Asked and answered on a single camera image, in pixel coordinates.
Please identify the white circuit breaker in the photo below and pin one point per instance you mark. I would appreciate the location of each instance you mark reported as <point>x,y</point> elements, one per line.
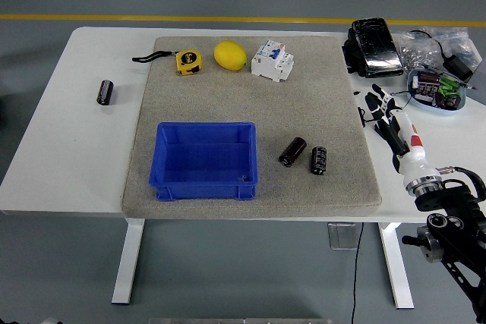
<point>271,62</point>

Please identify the dark capacitor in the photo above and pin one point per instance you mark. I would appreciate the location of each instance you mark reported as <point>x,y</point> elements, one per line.
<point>448,102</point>

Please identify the brown capacitor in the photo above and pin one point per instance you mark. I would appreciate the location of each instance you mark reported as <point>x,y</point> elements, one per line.
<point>430,79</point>

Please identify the green connector pieces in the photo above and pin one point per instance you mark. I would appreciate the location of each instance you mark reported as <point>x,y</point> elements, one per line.
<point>449,87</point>

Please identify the yellow tape measure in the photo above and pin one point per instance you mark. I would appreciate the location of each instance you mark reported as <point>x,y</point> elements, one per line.
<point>188,62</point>

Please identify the black glossy device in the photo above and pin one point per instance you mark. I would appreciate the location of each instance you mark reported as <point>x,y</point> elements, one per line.
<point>379,47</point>

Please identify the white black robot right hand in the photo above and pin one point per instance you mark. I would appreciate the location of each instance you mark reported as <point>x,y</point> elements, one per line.
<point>412,157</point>

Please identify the grey-brown felt mat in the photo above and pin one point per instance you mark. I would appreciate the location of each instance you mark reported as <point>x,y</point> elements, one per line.
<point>228,104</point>

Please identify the blue plastic box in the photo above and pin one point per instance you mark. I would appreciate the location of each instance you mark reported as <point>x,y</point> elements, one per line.
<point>205,191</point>

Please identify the thin black pen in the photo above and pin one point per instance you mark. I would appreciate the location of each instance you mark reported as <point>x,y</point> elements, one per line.
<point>468,85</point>

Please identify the yellow lemon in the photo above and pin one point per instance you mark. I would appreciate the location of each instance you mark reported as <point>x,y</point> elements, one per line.
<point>230,55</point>

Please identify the small dark screw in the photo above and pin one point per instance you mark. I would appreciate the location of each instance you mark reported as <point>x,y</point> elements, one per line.
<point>243,178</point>

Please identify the black white-printed cylindrical battery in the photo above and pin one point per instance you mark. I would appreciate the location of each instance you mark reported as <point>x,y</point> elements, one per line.
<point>319,160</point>

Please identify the clear bag of screws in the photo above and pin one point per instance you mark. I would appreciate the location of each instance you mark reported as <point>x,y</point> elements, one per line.
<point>414,54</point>

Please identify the capacitor board pack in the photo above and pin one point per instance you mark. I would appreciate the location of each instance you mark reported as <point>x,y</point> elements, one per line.
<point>425,94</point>

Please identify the white metal table leg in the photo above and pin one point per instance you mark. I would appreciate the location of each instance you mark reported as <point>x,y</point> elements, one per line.
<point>396,263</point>
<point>127,263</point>

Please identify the grey metal floor plate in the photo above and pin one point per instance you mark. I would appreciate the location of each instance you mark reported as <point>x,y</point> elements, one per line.
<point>341,236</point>

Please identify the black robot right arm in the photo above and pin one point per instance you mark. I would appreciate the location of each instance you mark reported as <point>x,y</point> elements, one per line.
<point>436,197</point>

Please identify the light blue tray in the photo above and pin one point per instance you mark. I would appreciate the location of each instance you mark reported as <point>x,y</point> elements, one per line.
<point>436,111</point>

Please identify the black white robot left hand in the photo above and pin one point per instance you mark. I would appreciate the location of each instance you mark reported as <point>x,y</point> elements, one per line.
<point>51,321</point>

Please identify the dark brown cylindrical battery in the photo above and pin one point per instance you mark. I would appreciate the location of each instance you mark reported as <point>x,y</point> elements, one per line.
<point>292,152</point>

